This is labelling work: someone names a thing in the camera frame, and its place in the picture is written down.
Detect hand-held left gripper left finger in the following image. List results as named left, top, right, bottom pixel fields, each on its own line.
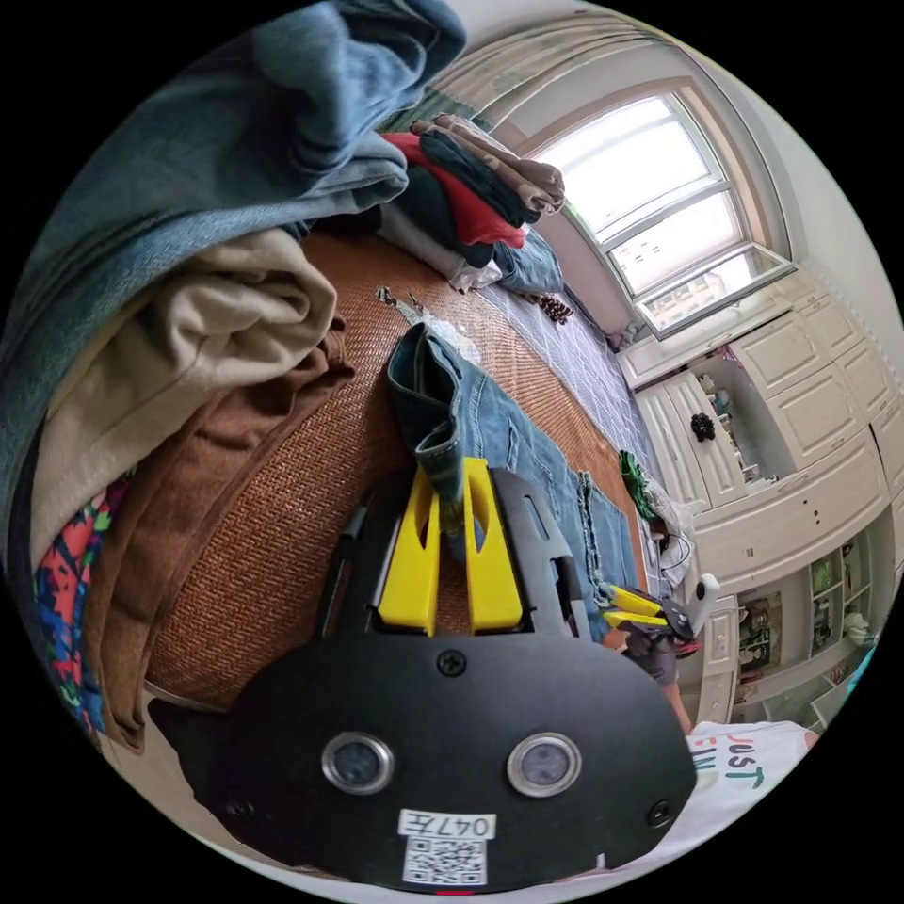
left=377, top=465, right=444, bottom=635

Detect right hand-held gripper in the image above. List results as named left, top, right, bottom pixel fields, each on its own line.
left=604, top=584, right=701, bottom=645

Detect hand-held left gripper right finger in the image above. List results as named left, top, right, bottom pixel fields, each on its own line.
left=460, top=457, right=525, bottom=634

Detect light blue jeans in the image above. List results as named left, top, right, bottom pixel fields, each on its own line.
left=386, top=321, right=640, bottom=617

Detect person's right forearm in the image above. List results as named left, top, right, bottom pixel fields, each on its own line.
left=662, top=677, right=698, bottom=735

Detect person's right hand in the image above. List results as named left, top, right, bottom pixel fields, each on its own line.
left=630, top=626, right=699, bottom=685

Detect green cloth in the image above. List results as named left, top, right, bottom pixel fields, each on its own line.
left=619, top=449, right=656, bottom=522

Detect bed with woven mat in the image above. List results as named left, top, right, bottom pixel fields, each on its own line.
left=137, top=229, right=697, bottom=715

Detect white shelf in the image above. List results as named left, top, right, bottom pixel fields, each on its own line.
left=695, top=522, right=888, bottom=733

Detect person's body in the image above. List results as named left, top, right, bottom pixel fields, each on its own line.
left=564, top=718, right=822, bottom=885

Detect white cupboard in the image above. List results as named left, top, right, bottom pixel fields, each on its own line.
left=616, top=273, right=904, bottom=596

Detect stacked pile of folded clothes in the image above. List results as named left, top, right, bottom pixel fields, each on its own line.
left=374, top=112, right=568, bottom=296

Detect window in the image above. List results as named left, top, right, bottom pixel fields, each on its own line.
left=525, top=89, right=800, bottom=342

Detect heaped pile of clothes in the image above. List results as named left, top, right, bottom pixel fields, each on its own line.
left=0, top=0, right=469, bottom=755

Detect beige curtain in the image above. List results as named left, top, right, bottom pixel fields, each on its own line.
left=422, top=5, right=704, bottom=146

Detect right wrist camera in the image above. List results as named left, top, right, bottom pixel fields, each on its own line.
left=691, top=573, right=723, bottom=634

